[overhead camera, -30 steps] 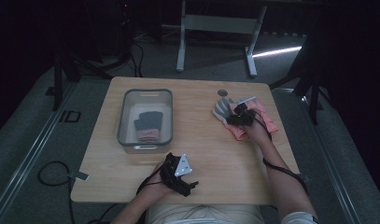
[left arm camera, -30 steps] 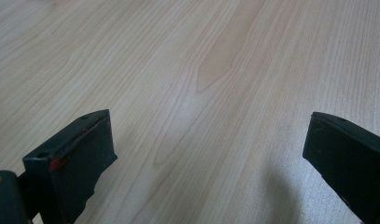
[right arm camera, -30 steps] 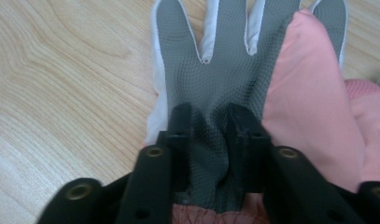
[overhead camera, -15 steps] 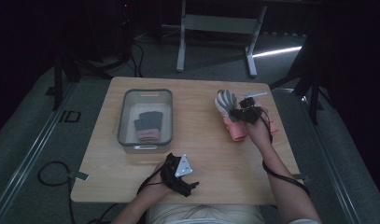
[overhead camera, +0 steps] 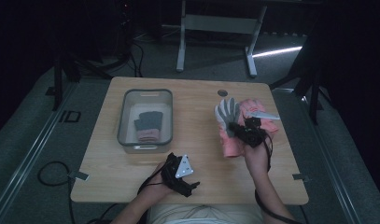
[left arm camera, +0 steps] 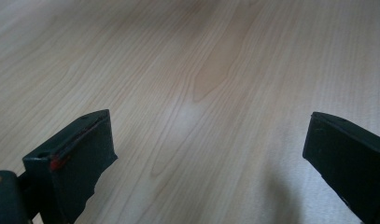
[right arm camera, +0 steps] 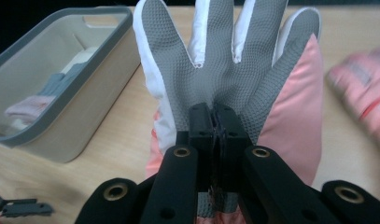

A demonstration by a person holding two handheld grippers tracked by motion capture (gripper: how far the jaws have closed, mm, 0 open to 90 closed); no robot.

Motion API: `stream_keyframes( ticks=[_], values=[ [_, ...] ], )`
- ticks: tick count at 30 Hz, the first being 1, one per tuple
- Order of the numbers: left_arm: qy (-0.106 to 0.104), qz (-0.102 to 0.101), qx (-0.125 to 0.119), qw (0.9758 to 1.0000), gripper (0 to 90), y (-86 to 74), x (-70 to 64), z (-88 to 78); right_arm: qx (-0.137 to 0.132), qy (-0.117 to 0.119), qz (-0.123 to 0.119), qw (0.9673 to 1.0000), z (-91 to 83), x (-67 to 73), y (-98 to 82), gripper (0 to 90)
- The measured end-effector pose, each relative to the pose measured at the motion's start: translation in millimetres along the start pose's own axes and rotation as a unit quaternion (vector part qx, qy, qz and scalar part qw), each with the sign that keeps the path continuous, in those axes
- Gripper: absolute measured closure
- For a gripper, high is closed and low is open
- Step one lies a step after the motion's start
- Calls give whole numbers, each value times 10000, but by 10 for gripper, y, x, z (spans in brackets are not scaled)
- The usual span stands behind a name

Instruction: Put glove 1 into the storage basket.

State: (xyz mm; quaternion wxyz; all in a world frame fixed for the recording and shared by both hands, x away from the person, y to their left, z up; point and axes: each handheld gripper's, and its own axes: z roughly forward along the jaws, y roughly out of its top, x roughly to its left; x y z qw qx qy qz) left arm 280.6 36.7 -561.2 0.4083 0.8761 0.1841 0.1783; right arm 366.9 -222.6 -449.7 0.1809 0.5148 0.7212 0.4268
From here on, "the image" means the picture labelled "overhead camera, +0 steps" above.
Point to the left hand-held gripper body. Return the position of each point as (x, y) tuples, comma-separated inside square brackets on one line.
[(178, 174)]

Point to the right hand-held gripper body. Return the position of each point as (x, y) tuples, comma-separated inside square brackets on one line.
[(254, 132)]

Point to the pink ski glove grey palm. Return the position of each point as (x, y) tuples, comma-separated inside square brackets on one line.
[(228, 115)]

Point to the grey knit glove pink cuff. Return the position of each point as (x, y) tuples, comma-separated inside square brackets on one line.
[(148, 139), (148, 122)]

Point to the grey plastic bin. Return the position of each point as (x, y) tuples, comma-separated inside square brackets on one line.
[(145, 119)]

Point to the person's left hand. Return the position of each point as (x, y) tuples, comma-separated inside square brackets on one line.
[(158, 186)]

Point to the person's right hand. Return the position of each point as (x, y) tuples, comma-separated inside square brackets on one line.
[(256, 158)]

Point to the pink ski glove printed back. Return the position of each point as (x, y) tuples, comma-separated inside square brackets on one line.
[(256, 107)]

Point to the person's beige clothing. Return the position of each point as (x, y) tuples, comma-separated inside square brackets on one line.
[(206, 214)]

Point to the round grey table grommet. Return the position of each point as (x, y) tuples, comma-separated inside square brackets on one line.
[(222, 92)]

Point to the small metal table clip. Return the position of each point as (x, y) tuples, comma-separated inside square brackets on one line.
[(300, 177), (79, 176)]

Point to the black stand with struts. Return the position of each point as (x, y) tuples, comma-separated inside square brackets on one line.
[(306, 77)]

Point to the black tripod stand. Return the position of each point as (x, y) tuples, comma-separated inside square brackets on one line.
[(72, 65)]

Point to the silver floor rail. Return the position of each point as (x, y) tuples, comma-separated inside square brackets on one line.
[(330, 161), (32, 155)]

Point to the white desk frame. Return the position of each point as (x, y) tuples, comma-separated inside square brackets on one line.
[(220, 25)]

